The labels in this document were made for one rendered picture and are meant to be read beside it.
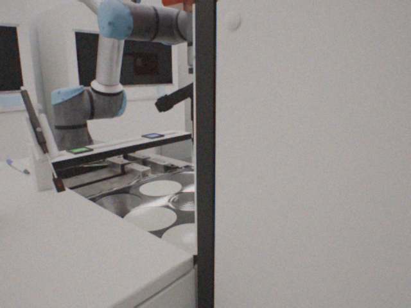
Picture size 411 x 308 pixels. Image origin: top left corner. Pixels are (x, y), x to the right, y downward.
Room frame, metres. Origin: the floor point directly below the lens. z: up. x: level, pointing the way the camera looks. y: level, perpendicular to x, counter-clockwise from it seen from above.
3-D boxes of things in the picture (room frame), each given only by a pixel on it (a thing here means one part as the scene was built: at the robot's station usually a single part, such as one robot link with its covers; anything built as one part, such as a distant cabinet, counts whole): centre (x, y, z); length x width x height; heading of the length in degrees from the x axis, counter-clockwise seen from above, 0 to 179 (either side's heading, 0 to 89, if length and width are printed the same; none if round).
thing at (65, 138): (1.06, 0.50, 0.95); 0.15 x 0.15 x 0.10
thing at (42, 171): (0.47, 0.28, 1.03); 0.06 x 0.04 x 0.13; 49
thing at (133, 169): (0.80, 0.20, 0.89); 0.08 x 0.03 x 0.03; 49
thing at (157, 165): (0.86, 0.15, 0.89); 0.08 x 0.03 x 0.03; 49
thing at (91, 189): (0.74, 0.25, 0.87); 0.36 x 0.08 x 0.03; 139
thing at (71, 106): (1.07, 0.50, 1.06); 0.13 x 0.12 x 0.14; 129
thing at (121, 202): (0.58, 0.04, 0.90); 0.34 x 0.34 x 0.01; 49
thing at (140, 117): (4.42, 1.27, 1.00); 1.80 x 1.08 x 2.00; 139
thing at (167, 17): (0.73, 0.08, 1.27); 0.11 x 0.11 x 0.08; 39
